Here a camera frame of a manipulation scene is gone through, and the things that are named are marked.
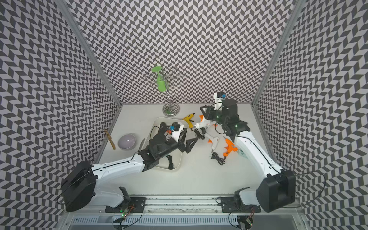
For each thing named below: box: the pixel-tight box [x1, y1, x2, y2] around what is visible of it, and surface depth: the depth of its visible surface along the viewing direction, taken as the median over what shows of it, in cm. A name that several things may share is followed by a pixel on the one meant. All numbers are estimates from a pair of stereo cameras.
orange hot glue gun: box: [223, 136, 239, 158], surface depth 94 cm
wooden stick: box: [103, 129, 116, 151], surface depth 100 cm
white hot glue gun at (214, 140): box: [204, 133, 220, 153], surface depth 98 cm
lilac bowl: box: [117, 133, 137, 151], surface depth 93 cm
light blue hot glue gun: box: [165, 154, 174, 170], surface depth 86 cm
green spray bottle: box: [151, 65, 167, 92], surface depth 101 cm
